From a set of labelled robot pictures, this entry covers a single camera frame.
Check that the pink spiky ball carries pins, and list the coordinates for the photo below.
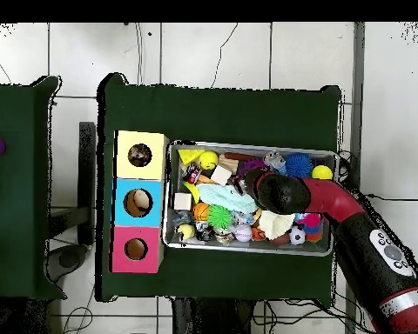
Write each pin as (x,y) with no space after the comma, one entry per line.
(312,220)

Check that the yellow cheese wedge toy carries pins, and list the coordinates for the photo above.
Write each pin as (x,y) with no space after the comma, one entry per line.
(190,156)

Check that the mint green cloth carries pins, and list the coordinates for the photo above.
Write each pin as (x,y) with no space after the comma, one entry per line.
(226,198)

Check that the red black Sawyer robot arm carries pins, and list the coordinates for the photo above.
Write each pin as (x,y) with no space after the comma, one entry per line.
(334,201)

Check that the cream white cloth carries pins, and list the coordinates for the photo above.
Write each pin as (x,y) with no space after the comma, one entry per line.
(275,224)

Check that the plain yellow ball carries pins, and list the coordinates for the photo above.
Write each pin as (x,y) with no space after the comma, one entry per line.
(322,173)

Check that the pale patterned fabric scrunchie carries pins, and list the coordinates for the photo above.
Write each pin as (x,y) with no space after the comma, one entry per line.
(140,155)

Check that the crushed clear plastic bottle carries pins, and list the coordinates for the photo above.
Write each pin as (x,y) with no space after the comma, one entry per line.
(274,160)

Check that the dark green table cloth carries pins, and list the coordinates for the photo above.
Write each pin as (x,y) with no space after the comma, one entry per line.
(223,118)
(14,208)

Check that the black and white soccer ball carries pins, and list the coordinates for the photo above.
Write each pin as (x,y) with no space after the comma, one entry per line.
(296,235)

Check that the grey round seat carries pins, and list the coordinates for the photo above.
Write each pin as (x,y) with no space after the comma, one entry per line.
(69,259)

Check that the large blue spiky ball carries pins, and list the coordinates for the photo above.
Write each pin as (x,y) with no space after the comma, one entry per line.
(299,165)

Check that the purple knobbly rubber toy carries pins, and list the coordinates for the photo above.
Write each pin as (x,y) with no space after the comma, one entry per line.
(250,164)

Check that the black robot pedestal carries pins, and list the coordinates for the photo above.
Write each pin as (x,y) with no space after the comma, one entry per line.
(212,320)

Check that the yellow smiley face ball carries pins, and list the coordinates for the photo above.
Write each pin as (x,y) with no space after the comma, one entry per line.
(209,160)

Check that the wooden box with three holes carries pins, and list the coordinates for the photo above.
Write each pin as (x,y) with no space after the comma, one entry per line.
(125,208)

